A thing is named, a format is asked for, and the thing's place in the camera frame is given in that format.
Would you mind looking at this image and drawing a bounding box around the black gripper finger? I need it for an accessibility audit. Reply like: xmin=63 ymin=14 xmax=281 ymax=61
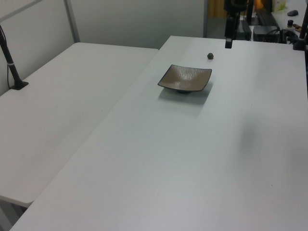
xmin=232 ymin=16 xmax=240 ymax=39
xmin=225 ymin=16 xmax=233 ymax=49

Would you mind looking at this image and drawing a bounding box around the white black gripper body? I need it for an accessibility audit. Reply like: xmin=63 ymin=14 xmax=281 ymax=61
xmin=223 ymin=0 xmax=248 ymax=18

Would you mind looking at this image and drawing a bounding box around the square brown ceramic plate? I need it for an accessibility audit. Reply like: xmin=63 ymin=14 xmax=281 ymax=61
xmin=157 ymin=64 xmax=213 ymax=94

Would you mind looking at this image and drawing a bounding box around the black rectangular device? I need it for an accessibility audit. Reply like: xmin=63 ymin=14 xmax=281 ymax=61
xmin=239 ymin=20 xmax=253 ymax=40

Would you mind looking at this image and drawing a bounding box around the brown wooden furniture panel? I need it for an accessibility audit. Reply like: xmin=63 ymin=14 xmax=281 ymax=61
xmin=208 ymin=0 xmax=228 ymax=17

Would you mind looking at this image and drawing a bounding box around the black computer box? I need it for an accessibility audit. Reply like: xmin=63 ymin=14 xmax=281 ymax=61
xmin=252 ymin=25 xmax=282 ymax=43

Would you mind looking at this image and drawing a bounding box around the black keyboard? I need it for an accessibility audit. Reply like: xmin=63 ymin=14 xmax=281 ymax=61
xmin=255 ymin=10 xmax=281 ymax=26

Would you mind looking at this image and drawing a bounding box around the green white box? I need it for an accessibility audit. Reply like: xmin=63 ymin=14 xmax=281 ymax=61
xmin=272 ymin=0 xmax=289 ymax=13

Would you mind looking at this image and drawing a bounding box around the black vertical post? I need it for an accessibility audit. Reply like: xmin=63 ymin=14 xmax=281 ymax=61
xmin=246 ymin=0 xmax=255 ymax=25

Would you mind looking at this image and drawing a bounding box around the grey aluminium partition post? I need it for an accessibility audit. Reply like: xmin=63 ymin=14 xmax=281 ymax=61
xmin=64 ymin=0 xmax=80 ymax=44
xmin=203 ymin=0 xmax=209 ymax=38

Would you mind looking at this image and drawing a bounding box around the black cable bundle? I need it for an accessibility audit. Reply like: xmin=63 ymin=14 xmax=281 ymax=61
xmin=280 ymin=28 xmax=300 ymax=45

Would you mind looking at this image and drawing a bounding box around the black camera stand with flat base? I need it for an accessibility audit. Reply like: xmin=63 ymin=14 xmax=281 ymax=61
xmin=0 ymin=24 xmax=29 ymax=91

